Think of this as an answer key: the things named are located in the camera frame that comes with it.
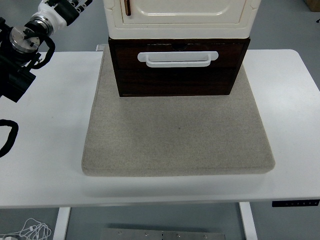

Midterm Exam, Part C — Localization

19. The brown cardboard box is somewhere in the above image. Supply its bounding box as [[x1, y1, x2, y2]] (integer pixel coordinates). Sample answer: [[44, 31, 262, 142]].
[[304, 0, 320, 12]]

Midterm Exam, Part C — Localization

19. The white and black hand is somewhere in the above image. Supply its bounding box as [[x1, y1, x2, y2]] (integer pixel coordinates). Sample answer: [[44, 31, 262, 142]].
[[37, 0, 93, 28]]

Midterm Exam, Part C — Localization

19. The beige fabric mat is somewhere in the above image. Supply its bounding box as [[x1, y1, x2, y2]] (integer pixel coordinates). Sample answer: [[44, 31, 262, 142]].
[[81, 49, 276, 178]]

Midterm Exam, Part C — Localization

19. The dark wooden drawer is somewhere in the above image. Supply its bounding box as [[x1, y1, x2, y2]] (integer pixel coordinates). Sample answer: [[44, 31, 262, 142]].
[[113, 42, 245, 70]]

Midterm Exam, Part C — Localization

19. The white table leg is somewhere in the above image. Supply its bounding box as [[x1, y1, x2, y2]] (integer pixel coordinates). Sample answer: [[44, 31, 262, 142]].
[[53, 206, 72, 240], [238, 201, 258, 240]]

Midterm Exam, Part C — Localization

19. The grey metal plate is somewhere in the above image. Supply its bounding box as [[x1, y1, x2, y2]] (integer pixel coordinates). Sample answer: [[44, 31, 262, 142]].
[[99, 227, 227, 240]]

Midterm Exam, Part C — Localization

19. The dark wooden drawer case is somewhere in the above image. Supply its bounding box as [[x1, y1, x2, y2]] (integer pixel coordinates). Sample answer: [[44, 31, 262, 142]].
[[108, 36, 252, 98]]

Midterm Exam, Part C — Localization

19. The brown cabinet door handle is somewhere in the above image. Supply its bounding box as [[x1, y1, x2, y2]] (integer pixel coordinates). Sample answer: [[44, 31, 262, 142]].
[[121, 0, 132, 17]]

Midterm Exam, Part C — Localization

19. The white cable bundle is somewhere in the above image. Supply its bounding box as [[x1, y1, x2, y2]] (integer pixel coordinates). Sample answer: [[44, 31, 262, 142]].
[[0, 217, 53, 240]]

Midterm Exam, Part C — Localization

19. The black table control panel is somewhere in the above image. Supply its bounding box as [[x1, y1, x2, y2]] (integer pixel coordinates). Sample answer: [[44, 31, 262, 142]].
[[271, 199, 320, 208]]

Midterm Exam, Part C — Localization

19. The white drawer handle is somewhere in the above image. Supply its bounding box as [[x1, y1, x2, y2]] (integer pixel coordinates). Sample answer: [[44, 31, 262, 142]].
[[137, 51, 219, 69]]

